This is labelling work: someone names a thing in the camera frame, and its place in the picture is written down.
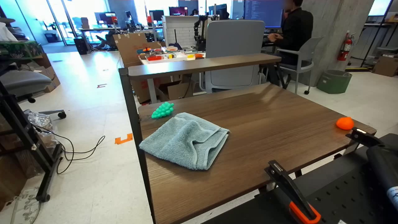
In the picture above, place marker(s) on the black metal stand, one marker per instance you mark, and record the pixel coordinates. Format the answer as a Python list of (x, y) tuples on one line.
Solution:
[(24, 128)]

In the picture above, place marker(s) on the orange carrot toy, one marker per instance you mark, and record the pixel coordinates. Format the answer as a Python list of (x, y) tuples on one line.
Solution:
[(344, 123)]

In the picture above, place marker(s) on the light blue terry towel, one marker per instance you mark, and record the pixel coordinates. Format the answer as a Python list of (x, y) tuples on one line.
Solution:
[(186, 141)]

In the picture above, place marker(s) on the brown cardboard panel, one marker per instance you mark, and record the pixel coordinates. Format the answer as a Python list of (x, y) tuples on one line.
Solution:
[(130, 48)]

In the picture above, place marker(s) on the blue-lit computer monitor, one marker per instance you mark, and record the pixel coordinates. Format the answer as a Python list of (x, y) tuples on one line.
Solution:
[(262, 13)]

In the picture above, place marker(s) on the white tray of colourful toys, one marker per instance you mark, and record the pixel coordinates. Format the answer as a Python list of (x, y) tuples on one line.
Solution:
[(155, 58)]

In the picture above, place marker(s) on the white board panel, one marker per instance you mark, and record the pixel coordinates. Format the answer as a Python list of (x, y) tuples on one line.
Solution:
[(181, 29)]

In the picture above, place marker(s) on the blue fabric object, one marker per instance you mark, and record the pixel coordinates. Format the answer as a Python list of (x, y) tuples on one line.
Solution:
[(393, 199)]

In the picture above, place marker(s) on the crumpled clear plastic sheet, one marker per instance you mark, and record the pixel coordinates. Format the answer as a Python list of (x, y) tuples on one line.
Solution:
[(37, 120)]

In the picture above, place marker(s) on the grey padded office chair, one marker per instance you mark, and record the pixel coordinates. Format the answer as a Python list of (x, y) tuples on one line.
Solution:
[(22, 81)]

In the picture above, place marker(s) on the green bumpy toy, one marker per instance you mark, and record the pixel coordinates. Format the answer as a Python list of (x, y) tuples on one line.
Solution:
[(161, 111)]

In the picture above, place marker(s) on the cardboard box under desk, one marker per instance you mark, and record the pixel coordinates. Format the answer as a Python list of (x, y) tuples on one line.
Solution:
[(177, 90)]

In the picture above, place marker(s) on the seated person in black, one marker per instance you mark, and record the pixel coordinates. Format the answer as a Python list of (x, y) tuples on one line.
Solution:
[(296, 29)]

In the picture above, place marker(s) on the black desk device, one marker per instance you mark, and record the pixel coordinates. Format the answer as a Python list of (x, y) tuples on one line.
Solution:
[(200, 38)]

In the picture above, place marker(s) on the black equipment with orange part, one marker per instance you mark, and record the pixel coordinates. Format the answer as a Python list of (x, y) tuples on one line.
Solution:
[(339, 194)]

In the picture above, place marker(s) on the green storage bin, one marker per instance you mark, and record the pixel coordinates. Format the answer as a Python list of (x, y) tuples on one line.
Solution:
[(333, 82)]

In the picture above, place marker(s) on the grey armchair on castors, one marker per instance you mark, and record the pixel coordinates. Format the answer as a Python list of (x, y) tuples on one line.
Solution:
[(307, 54)]

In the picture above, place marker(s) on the red fire extinguisher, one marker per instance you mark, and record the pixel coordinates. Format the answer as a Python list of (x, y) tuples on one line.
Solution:
[(344, 50)]

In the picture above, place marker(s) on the brown cardboard box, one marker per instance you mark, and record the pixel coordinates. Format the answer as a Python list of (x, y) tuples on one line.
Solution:
[(385, 65)]

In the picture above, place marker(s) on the long wooden desk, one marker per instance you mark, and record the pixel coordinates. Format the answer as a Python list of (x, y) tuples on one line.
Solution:
[(199, 65)]

